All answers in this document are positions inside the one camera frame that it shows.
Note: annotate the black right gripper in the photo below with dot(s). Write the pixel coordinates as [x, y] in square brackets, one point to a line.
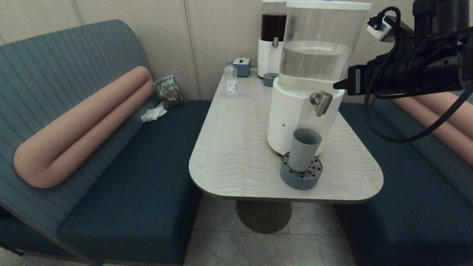
[414, 74]

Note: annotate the metal water dispenser tap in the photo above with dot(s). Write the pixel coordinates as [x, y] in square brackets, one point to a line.
[322, 103]

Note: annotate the grey plastic cup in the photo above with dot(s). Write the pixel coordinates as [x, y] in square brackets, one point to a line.
[303, 151]

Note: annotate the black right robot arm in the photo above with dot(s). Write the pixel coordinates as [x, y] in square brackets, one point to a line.
[439, 18]

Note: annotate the large clear water dispenser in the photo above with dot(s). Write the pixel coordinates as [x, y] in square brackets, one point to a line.
[295, 120]

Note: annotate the small blue drip tray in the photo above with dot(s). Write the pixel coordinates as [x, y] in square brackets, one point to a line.
[269, 81]

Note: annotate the dark drink dispenser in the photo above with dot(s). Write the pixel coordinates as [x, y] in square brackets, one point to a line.
[267, 58]

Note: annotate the metal dark dispenser tap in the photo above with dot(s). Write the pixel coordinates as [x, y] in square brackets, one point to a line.
[275, 43]

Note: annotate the blue-grey tissue box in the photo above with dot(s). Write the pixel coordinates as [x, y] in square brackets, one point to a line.
[242, 67]

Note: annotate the blue perforated drip tray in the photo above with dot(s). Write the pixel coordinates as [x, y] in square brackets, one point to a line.
[300, 181]

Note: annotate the pink bolster cushion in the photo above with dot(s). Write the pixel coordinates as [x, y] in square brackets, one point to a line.
[74, 136]
[443, 122]

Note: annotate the clear plastic bottle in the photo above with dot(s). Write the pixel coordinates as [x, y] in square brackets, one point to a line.
[230, 82]

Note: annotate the blue booth sofa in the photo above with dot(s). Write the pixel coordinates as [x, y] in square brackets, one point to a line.
[406, 192]
[140, 177]

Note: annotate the printed snack bag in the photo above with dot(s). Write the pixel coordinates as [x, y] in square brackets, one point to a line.
[169, 92]

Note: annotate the crumpled white tissue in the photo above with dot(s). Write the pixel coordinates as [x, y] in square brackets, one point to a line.
[153, 114]

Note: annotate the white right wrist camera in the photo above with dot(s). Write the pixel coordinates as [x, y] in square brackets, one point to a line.
[380, 27]

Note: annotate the bronze table pedestal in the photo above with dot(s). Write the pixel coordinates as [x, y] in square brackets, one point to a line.
[263, 218]

